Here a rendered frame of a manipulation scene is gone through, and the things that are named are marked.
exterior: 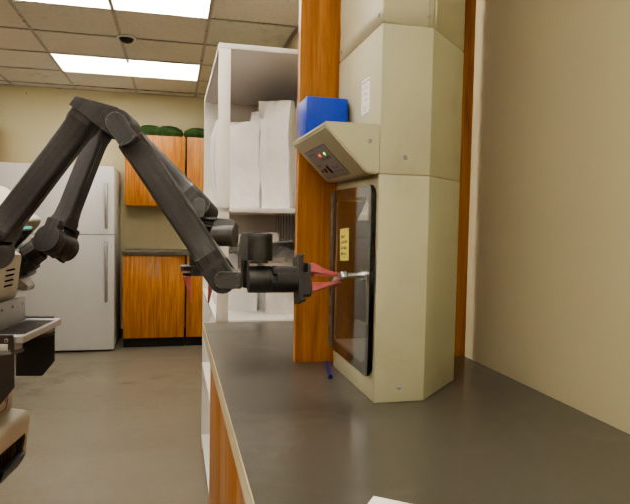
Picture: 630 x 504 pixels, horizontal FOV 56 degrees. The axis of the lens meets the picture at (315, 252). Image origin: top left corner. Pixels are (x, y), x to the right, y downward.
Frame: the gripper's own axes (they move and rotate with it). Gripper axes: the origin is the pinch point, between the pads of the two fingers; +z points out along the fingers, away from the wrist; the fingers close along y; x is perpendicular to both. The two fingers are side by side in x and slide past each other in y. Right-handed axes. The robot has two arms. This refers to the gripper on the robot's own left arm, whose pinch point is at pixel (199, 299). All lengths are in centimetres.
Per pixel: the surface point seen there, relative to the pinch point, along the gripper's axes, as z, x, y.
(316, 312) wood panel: 2.7, -9.3, 29.9
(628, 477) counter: 16, -87, 59
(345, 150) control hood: -36, -46, 26
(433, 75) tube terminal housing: -52, -46, 44
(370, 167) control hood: -32, -46, 31
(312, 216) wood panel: -22.6, -9.4, 28.3
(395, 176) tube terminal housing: -31, -46, 37
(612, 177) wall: -31, -61, 76
